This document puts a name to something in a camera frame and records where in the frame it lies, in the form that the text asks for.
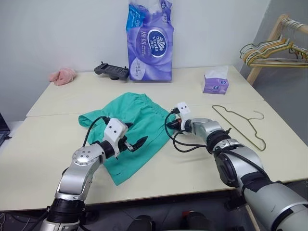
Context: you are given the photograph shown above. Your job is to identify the black metal table leg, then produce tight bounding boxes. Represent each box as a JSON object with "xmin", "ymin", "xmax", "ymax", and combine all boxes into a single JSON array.
[{"xmin": 224, "ymin": 190, "xmax": 248, "ymax": 213}]

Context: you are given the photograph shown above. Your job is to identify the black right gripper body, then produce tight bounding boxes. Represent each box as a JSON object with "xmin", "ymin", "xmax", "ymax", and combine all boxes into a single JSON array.
[{"xmin": 168, "ymin": 117, "xmax": 184, "ymax": 132}]

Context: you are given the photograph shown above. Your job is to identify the purple toilet paper pack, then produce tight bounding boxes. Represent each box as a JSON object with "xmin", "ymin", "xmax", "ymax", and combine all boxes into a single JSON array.
[{"xmin": 125, "ymin": 0, "xmax": 175, "ymax": 82}]

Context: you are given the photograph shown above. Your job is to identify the pink fluffy cloth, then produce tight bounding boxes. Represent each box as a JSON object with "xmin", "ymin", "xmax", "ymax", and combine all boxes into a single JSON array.
[{"xmin": 49, "ymin": 67, "xmax": 77, "ymax": 87}]

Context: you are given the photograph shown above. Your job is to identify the black laptop computer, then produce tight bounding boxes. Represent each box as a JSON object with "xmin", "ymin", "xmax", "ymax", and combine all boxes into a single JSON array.
[{"xmin": 0, "ymin": 112, "xmax": 12, "ymax": 147}]

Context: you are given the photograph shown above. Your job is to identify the purple tissue pack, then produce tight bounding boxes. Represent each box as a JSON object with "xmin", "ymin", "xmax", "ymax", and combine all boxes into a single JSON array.
[{"xmin": 202, "ymin": 65, "xmax": 229, "ymax": 95}]

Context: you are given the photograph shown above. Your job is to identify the green shorts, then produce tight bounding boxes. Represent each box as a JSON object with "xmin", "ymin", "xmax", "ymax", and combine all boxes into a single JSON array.
[{"xmin": 78, "ymin": 93, "xmax": 172, "ymax": 186}]

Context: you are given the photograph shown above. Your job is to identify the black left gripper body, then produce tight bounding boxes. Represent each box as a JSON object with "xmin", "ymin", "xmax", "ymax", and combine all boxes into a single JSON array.
[{"xmin": 119, "ymin": 136, "xmax": 134, "ymax": 153}]

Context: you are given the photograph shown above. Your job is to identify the dark rounded shape red mark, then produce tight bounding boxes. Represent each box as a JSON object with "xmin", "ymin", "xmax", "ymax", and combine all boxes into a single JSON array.
[{"xmin": 182, "ymin": 211, "xmax": 213, "ymax": 231}]

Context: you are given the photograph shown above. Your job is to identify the hangers on rack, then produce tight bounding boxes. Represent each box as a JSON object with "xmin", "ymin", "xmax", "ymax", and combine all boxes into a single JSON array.
[{"xmin": 240, "ymin": 35, "xmax": 308, "ymax": 64}]

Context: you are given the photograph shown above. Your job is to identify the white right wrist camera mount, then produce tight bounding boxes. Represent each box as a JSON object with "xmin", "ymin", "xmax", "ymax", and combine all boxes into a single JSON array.
[{"xmin": 176, "ymin": 102, "xmax": 192, "ymax": 131}]

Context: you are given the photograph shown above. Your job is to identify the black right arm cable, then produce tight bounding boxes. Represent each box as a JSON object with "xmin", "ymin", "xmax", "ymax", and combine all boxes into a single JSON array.
[{"xmin": 164, "ymin": 107, "xmax": 231, "ymax": 154}]

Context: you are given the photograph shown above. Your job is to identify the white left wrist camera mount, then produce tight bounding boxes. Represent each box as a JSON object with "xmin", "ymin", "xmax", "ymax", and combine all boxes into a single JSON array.
[{"xmin": 103, "ymin": 119, "xmax": 128, "ymax": 157}]

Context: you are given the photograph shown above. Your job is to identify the olive green wire hanger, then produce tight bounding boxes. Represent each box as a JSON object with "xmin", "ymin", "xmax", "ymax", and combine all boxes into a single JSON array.
[{"xmin": 211, "ymin": 104, "xmax": 267, "ymax": 152}]

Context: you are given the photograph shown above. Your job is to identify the black handheld controller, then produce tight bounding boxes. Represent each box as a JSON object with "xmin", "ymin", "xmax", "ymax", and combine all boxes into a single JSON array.
[{"xmin": 93, "ymin": 62, "xmax": 130, "ymax": 81}]

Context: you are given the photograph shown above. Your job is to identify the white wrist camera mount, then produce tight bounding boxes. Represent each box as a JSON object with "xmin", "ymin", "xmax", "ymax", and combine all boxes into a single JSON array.
[
  {"xmin": 176, "ymin": 102, "xmax": 192, "ymax": 131},
  {"xmin": 103, "ymin": 119, "xmax": 128, "ymax": 157}
]

